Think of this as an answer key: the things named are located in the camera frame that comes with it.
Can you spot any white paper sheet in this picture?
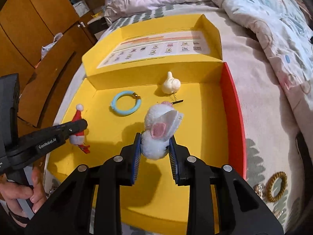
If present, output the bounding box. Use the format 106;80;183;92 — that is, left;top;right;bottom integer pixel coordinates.
73;0;91;17

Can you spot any brown spiral hair tie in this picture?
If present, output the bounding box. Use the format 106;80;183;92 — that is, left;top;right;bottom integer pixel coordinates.
265;171;288;202

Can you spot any white plush bunny hair clip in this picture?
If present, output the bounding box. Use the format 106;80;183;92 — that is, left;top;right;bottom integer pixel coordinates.
140;101;184;161

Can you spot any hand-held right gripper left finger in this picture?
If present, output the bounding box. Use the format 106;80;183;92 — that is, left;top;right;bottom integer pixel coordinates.
24;132;142;235

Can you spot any small silver jewelry piece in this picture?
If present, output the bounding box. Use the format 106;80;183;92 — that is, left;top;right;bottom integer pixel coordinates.
254;183;266;199

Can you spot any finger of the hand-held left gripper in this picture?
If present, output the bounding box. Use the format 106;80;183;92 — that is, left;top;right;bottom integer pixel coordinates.
7;119;88;169

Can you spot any person's left hand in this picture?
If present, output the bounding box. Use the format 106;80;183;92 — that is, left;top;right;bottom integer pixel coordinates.
0;163;47;226

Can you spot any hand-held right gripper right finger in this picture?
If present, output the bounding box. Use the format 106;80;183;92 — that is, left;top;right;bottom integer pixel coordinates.
168;137;284;235

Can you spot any cream garlic shaped hair clip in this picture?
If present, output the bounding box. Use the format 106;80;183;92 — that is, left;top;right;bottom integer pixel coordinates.
161;71;184;104

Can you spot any red santa plush hair clip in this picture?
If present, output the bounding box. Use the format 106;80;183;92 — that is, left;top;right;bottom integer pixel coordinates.
69;103;91;155

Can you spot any white printed quilt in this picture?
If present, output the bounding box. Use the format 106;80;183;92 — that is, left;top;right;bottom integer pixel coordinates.
202;0;313;110

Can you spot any white plastic bag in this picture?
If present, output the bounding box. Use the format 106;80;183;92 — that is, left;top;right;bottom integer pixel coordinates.
40;33;64;60

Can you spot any leaf print bed sheet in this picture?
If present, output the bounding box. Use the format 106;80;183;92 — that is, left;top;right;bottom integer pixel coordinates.
46;2;313;235

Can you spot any light blue ring hair tie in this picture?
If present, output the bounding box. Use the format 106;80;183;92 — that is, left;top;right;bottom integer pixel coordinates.
111;90;142;116

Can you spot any wooden wardrobe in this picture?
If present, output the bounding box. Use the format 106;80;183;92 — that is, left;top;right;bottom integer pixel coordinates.
0;0;108;133

